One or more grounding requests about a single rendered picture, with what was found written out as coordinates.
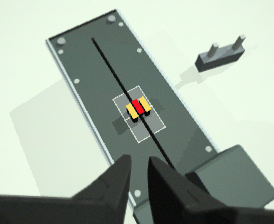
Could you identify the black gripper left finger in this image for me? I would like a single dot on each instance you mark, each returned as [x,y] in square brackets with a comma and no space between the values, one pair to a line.
[104,201]

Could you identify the grey block with two pegs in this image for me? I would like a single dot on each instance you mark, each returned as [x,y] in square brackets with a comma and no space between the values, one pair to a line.
[217,57]

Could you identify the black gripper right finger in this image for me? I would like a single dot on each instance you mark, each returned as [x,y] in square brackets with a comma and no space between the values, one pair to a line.
[176,200]

